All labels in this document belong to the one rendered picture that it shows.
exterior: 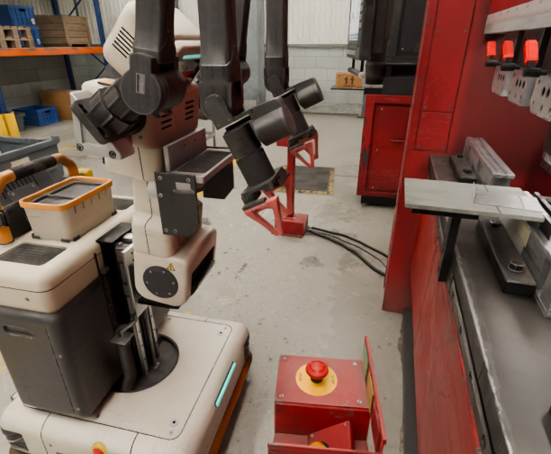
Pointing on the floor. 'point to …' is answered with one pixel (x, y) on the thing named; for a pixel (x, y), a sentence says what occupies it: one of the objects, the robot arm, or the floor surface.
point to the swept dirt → (402, 373)
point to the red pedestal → (298, 222)
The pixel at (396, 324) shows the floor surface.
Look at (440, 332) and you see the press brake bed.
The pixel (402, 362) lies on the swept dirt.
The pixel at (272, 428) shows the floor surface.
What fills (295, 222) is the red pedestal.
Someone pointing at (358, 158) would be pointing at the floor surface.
